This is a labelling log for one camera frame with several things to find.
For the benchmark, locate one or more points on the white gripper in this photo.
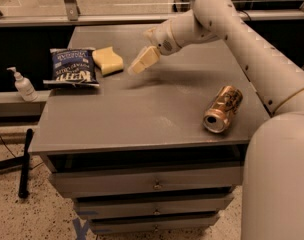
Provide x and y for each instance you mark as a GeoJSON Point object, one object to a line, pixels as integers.
{"type": "Point", "coordinates": [162, 39]}

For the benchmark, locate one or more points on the grey metal railing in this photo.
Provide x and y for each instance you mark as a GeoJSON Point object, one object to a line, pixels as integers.
{"type": "Point", "coordinates": [91, 12]}

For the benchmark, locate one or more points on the top grey drawer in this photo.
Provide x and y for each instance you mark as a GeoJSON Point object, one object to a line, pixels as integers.
{"type": "Point", "coordinates": [146, 180]}

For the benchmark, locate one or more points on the orange soda can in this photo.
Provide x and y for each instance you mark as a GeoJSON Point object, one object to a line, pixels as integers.
{"type": "Point", "coordinates": [222, 109]}

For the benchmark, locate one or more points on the middle grey drawer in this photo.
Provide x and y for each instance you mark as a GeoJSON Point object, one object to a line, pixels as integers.
{"type": "Point", "coordinates": [154, 207]}

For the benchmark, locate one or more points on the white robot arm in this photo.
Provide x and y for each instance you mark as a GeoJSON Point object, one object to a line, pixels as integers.
{"type": "Point", "coordinates": [273, 176]}

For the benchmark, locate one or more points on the white pump bottle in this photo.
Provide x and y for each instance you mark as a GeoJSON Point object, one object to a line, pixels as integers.
{"type": "Point", "coordinates": [24, 86]}

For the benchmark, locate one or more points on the bottom grey drawer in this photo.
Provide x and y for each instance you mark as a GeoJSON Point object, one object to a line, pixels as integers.
{"type": "Point", "coordinates": [153, 223]}

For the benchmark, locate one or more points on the black stand leg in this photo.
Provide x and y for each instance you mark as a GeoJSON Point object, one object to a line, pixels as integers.
{"type": "Point", "coordinates": [23, 186]}

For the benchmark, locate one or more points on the grey drawer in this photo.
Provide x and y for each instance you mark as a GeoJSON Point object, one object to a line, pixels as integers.
{"type": "Point", "coordinates": [154, 207]}
{"type": "Point", "coordinates": [146, 180]}
{"type": "Point", "coordinates": [153, 223]}

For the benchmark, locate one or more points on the blue chip bag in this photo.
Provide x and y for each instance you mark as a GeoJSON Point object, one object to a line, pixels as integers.
{"type": "Point", "coordinates": [72, 66]}

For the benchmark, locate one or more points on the yellow sponge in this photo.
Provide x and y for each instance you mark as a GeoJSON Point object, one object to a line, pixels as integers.
{"type": "Point", "coordinates": [108, 61]}

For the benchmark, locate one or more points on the grey drawer cabinet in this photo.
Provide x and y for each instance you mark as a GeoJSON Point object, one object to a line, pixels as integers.
{"type": "Point", "coordinates": [151, 120]}

